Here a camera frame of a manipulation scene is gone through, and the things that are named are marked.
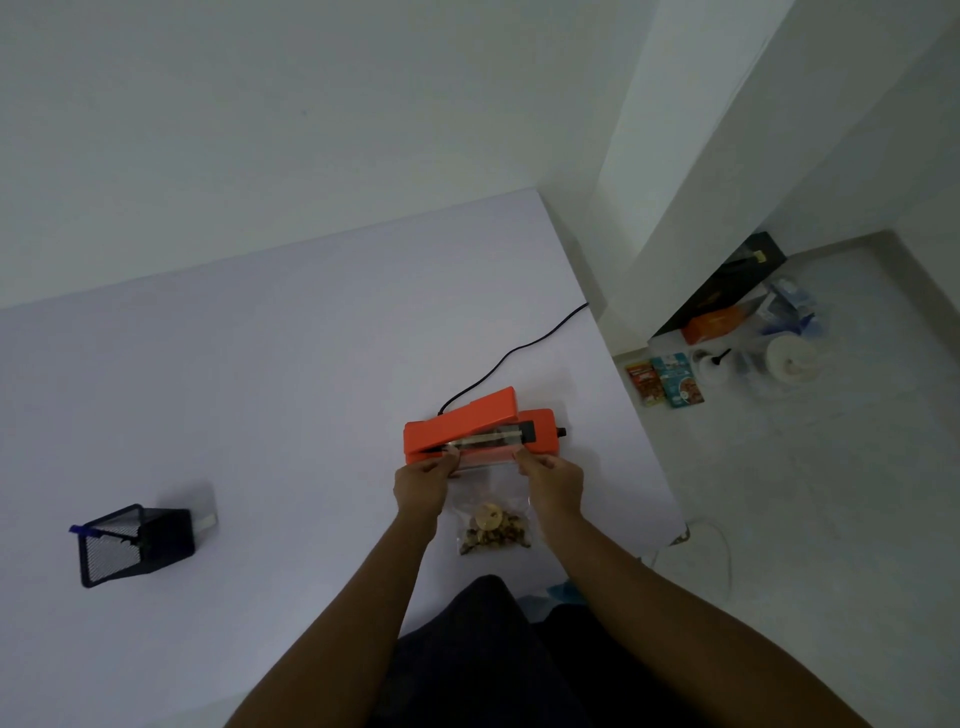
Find person's right hand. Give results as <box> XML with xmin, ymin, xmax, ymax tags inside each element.
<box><xmin>513</xmin><ymin>447</ymin><xmax>585</xmax><ymax>524</ymax></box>

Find person's left hand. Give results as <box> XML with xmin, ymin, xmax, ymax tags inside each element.
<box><xmin>393</xmin><ymin>452</ymin><xmax>462</xmax><ymax>524</ymax></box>

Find clear plastic bag of snacks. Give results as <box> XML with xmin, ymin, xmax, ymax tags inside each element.
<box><xmin>447</xmin><ymin>450</ymin><xmax>543</xmax><ymax>558</ymax></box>

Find person's left forearm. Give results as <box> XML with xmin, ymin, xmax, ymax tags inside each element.
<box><xmin>225</xmin><ymin>510</ymin><xmax>441</xmax><ymax>728</ymax></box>

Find person's right forearm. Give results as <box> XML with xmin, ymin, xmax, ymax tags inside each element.
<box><xmin>537</xmin><ymin>508</ymin><xmax>875</xmax><ymax>728</ymax></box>

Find orange heat sealer machine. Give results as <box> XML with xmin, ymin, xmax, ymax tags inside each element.
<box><xmin>403</xmin><ymin>387</ymin><xmax>568</xmax><ymax>468</ymax></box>

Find teal cloth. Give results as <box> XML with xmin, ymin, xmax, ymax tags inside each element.
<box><xmin>517</xmin><ymin>581</ymin><xmax>590</xmax><ymax>620</ymax></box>

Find red snack packet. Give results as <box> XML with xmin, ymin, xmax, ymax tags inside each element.
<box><xmin>625</xmin><ymin>362</ymin><xmax>667</xmax><ymax>408</ymax></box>

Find teal snack packet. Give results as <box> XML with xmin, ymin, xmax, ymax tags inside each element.
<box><xmin>649</xmin><ymin>352</ymin><xmax>706</xmax><ymax>410</ymax></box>

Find person's dark trousers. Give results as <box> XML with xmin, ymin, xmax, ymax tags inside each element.
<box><xmin>367</xmin><ymin>574</ymin><xmax>706</xmax><ymax>728</ymax></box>

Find clear plastic bag with scoop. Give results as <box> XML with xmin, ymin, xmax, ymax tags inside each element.
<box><xmin>691</xmin><ymin>346</ymin><xmax>740</xmax><ymax>387</ymax></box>

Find orange box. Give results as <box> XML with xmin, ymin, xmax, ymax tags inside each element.
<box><xmin>679</xmin><ymin>304</ymin><xmax>759</xmax><ymax>346</ymax></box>

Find black box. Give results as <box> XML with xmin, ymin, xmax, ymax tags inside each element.
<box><xmin>654</xmin><ymin>231</ymin><xmax>789</xmax><ymax>339</ymax></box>

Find white round container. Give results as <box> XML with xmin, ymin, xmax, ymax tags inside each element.
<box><xmin>765</xmin><ymin>333</ymin><xmax>820</xmax><ymax>385</ymax></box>

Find blue and clear plastic packaging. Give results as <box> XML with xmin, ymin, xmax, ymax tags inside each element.
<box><xmin>753</xmin><ymin>277</ymin><xmax>822</xmax><ymax>339</ymax></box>

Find black mesh pen holder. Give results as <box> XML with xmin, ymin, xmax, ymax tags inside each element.
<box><xmin>78</xmin><ymin>504</ymin><xmax>196</xmax><ymax>589</ymax></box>

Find black power cable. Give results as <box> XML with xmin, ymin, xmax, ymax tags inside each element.
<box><xmin>437</xmin><ymin>301</ymin><xmax>591</xmax><ymax>418</ymax></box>

